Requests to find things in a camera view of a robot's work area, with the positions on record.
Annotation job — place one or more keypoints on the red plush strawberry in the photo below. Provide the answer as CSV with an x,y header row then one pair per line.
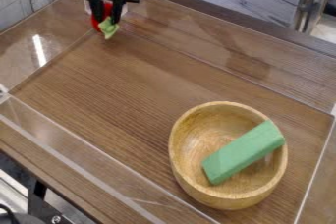
x,y
105,26

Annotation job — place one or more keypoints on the clear acrylic tray walls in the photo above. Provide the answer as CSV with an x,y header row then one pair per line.
x,y
88,105

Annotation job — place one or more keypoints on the wooden bowl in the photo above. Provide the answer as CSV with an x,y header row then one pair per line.
x,y
204,129

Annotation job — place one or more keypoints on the metal table leg background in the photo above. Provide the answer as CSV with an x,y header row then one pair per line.
x,y
308,14

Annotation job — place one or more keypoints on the green rectangular block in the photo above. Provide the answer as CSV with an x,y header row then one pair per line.
x,y
252,146

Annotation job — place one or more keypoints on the clear acrylic corner bracket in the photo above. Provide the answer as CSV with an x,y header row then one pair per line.
x,y
88,9

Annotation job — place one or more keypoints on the black table frame bracket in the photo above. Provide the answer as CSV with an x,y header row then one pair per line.
x,y
40,213

